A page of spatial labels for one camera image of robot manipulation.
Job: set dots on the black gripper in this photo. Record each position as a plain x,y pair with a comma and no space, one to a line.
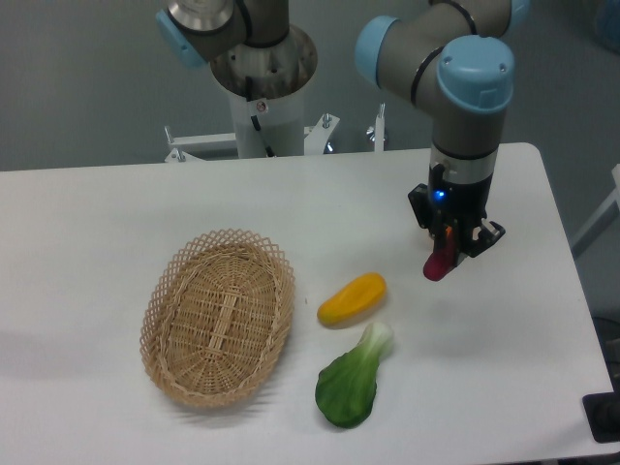
440,204

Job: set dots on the purple sweet potato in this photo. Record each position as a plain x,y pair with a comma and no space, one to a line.
443,257

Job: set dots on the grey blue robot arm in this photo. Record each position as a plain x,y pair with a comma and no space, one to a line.
450,63

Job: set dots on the woven wicker basket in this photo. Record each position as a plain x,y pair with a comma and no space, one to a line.
218,319

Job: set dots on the yellow mango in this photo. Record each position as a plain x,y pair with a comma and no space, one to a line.
362,294

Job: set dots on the green bok choy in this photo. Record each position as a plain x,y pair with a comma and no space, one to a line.
346,388

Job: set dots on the black box at table edge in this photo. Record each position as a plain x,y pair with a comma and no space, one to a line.
602,412

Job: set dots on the blue object top right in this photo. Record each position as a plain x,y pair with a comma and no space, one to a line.
606,24

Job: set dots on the white frame at right edge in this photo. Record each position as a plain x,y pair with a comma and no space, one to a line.
602,217

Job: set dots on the white metal mounting frame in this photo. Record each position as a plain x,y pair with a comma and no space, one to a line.
310,138

